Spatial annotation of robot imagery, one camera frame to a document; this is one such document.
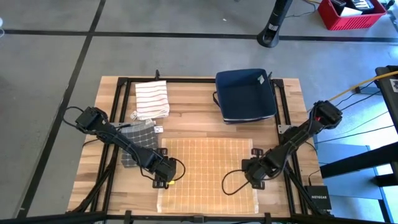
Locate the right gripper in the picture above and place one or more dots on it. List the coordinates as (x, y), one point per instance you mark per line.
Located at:
(261, 169)

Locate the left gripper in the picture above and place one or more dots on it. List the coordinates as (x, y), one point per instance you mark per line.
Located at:
(159, 168)

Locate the grey white-checked towel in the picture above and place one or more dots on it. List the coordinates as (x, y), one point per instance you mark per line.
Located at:
(140, 137)

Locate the orange checked towel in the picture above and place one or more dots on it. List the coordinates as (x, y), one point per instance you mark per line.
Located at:
(208, 177)

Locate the white brown-striped towel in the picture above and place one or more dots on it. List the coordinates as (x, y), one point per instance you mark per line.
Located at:
(152, 99)

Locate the navy white striped fabric bin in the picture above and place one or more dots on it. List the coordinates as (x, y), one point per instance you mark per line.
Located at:
(245, 93)

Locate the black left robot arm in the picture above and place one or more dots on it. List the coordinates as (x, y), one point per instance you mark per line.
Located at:
(124, 143)

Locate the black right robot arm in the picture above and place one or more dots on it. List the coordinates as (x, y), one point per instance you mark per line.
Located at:
(298, 137)

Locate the black diagonal beam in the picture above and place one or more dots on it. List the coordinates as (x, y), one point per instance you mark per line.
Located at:
(357, 160)

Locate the black rig crossbar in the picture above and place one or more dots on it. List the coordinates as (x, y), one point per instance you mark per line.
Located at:
(62, 218)

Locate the grey floor power strip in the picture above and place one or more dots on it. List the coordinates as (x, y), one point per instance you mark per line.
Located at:
(368, 90)

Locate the black equipment rack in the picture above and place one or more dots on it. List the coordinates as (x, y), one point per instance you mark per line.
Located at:
(388, 93)

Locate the red plastic crate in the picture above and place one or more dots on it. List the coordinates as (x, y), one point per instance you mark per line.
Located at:
(351, 21)

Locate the white box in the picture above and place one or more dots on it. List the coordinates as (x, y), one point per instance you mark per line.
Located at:
(351, 12)

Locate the black keyboard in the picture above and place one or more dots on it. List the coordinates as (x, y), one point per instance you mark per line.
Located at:
(363, 3)

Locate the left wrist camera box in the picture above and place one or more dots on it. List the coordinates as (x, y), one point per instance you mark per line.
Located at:
(170, 169)

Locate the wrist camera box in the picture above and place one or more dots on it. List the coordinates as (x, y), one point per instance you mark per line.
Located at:
(247, 169)
(170, 169)

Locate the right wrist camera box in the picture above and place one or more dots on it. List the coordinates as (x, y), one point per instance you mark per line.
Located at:
(247, 169)

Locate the black Netgear network switch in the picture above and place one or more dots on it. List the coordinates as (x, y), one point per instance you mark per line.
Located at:
(318, 197)

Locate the black aluminium table frame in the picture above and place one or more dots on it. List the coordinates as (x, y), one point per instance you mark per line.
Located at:
(186, 80)

